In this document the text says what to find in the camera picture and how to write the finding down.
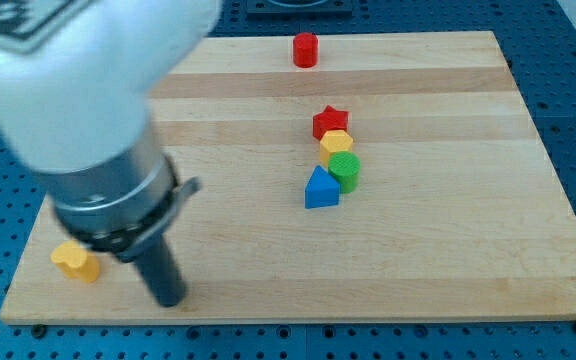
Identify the wooden board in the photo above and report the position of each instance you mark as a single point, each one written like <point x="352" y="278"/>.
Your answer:
<point x="459" y="215"/>

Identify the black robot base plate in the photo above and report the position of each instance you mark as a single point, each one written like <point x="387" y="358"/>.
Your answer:
<point x="259" y="8"/>

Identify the red star block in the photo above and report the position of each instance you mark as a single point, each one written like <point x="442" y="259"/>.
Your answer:
<point x="329" y="119"/>

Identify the blue triangle block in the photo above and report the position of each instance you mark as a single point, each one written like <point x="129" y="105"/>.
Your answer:
<point x="321" y="190"/>

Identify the yellow hexagon block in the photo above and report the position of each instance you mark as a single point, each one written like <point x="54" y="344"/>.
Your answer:
<point x="334" y="141"/>

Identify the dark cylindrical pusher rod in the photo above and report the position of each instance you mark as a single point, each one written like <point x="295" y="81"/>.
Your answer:
<point x="160" y="272"/>

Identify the green cylinder block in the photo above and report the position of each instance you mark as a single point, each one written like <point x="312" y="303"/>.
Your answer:
<point x="345" y="167"/>

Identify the red cylinder block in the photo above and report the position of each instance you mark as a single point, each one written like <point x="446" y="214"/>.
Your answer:
<point x="305" y="48"/>

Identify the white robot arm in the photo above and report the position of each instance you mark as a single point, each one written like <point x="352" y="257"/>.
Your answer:
<point x="74" y="83"/>

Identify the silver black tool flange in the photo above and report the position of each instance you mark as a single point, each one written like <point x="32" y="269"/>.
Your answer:
<point x="123" y="205"/>

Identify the yellow heart block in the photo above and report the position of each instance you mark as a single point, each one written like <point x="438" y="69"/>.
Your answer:
<point x="76" y="262"/>

